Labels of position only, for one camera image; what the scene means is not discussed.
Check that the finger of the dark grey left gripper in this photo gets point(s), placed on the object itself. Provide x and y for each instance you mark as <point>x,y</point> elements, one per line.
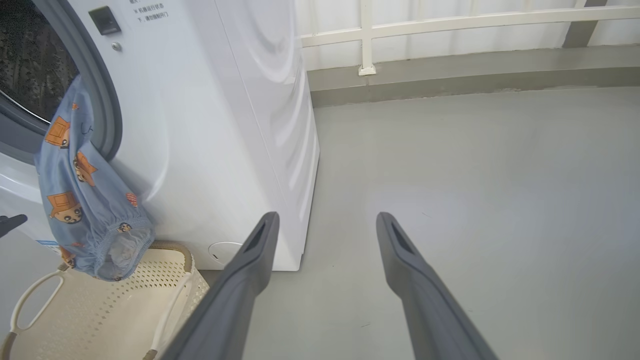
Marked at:
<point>11,222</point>

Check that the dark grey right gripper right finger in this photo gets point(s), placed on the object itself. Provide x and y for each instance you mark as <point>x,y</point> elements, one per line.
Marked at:
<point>435,310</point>

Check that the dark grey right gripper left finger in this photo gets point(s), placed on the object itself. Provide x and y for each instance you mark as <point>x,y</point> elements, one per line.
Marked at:
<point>225,310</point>

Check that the blue cartoon print garment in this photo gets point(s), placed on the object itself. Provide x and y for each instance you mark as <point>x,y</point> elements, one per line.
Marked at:
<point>85,215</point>

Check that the perforated steel washing machine drum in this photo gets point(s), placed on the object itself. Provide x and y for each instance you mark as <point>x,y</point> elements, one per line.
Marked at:
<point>30,55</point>

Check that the white front-load washing machine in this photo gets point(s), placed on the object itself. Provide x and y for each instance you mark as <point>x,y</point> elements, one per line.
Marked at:
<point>210,125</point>

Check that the black square door latch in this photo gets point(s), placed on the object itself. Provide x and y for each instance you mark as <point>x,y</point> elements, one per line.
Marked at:
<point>104,20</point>

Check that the blue energy label sticker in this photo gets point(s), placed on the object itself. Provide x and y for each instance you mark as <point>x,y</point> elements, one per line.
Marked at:
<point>49,244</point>

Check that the round white filter cover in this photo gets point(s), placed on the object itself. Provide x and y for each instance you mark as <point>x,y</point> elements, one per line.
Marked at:
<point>225,252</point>

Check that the cream perforated basket brown rim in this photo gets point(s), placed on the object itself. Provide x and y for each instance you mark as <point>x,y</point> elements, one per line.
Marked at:
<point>100,320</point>

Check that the white metal railing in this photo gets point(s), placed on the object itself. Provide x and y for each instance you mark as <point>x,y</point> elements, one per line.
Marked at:
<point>366,35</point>

